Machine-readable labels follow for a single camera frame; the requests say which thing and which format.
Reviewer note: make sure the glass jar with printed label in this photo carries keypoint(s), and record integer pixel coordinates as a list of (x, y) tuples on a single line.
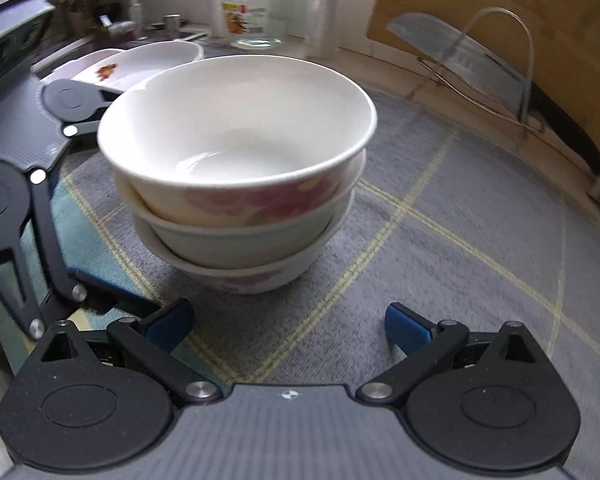
[(255, 15)]

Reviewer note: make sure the white pink-flower bowl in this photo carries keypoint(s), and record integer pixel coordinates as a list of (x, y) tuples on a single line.
[(230, 120), (240, 240), (260, 277)]

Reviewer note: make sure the clear cling film roll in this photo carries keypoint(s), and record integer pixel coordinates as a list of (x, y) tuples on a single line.
[(322, 10)]

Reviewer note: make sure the metal sink faucet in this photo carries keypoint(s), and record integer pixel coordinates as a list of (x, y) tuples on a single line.
[(135, 0)]

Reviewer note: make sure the metal sink soap dispenser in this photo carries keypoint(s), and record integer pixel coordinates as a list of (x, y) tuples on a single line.
[(172, 22)]

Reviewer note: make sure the round white fruit-print plate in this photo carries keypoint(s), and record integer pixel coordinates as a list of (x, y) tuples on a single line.
[(72, 67)]

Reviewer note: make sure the white plastic bag roll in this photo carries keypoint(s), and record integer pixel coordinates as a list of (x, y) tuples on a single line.
[(218, 0)]

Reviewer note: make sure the oval white fruit-print plate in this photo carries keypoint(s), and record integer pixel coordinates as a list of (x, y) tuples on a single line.
[(150, 62)]

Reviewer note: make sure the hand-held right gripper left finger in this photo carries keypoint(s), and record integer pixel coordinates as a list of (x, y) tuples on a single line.
[(172, 325)]

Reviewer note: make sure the wooden cutting board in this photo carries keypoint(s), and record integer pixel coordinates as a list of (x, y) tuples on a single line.
[(555, 10)]

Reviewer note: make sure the grey teal plaid cloth mat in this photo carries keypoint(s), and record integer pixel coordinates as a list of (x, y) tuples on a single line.
[(455, 260)]

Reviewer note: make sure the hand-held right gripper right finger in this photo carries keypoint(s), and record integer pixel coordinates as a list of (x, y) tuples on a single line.
[(405, 330)]

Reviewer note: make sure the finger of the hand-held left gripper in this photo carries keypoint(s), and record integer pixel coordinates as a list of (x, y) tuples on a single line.
[(87, 125), (55, 260)]

